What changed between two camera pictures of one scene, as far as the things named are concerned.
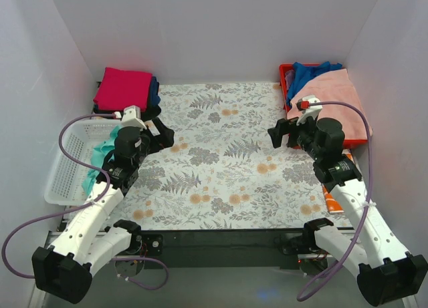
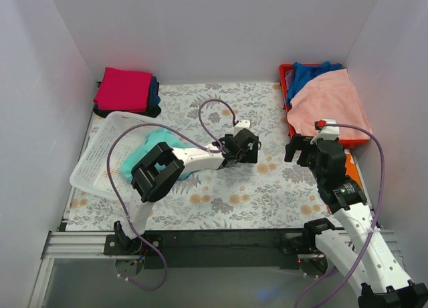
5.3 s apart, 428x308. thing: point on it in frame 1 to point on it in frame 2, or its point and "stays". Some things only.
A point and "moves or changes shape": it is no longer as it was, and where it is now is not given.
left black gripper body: (155, 134) to (249, 149)
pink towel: (334, 85) stays
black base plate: (217, 248) stays
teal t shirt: (100, 154) moves or changes shape
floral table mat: (216, 168) stays
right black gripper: (291, 133) to (299, 149)
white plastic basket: (66, 178) moves or changes shape
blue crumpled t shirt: (303, 74) stays
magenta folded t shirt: (119, 89) stays
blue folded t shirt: (154, 97) stays
